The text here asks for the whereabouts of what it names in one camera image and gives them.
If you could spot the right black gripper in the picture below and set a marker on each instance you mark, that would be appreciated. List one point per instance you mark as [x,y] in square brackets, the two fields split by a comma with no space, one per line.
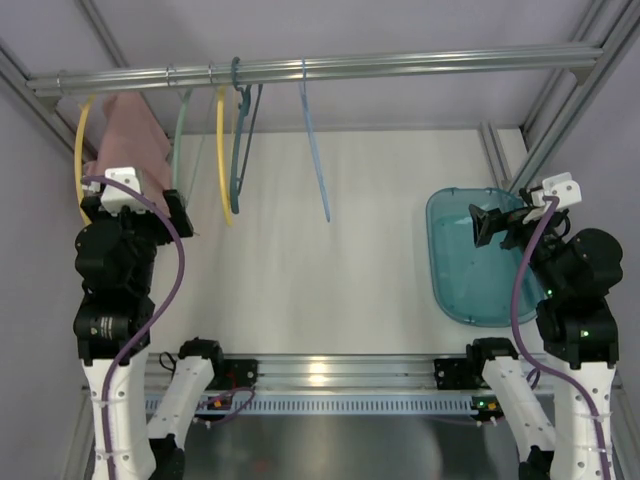
[503,226]

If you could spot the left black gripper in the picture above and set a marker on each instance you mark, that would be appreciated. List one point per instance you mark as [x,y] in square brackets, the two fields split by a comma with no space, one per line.
[176,215]

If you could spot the pink trousers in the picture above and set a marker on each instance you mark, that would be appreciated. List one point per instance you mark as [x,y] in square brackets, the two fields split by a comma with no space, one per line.
[133,138]

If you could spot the yellow hanger with trousers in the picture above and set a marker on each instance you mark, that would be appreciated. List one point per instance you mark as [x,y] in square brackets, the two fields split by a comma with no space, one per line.
[78,155]

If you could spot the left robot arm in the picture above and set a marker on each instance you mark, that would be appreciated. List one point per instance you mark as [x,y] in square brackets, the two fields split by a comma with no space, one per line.
[115,257]

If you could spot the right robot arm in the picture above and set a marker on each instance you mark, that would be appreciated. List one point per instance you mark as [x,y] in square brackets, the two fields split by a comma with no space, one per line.
[558,411]

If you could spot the dark teal hanger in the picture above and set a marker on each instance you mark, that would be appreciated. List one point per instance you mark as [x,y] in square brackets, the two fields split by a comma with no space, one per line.
[246,107]

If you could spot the green hanger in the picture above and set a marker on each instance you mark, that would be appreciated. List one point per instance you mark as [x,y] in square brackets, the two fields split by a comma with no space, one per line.
[177,145]

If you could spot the light blue hanger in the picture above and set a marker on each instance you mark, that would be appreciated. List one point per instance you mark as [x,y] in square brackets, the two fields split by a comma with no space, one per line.
[315,155]

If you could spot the teal transparent plastic bin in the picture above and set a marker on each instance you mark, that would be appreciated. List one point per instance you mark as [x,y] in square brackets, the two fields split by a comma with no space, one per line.
[471,285]

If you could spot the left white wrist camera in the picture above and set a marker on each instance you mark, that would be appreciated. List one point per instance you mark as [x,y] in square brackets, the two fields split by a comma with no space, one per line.
[113,199]

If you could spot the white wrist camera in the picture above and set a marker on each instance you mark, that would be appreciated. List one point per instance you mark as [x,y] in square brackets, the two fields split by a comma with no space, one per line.
[113,199]
[562,186]

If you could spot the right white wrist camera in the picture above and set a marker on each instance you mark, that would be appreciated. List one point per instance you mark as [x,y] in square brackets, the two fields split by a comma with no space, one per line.
[562,186]

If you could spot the aluminium hanging rail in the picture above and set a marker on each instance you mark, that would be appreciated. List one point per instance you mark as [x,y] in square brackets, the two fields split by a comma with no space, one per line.
[238,72]

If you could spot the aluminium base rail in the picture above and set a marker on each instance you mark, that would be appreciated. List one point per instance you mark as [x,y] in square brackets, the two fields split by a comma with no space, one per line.
[288,374]

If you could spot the aluminium frame post left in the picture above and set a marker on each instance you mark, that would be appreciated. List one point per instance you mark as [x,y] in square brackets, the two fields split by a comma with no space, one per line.
[42,36]

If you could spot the aluminium frame post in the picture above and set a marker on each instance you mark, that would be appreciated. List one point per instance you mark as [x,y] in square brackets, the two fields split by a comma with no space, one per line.
[568,93]
[42,36]

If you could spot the slotted grey cable duct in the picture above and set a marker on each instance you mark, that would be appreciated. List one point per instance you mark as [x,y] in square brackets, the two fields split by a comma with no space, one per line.
[263,404]

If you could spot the aluminium frame post right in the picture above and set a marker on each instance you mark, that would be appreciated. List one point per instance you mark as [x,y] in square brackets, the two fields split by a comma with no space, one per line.
[568,93]

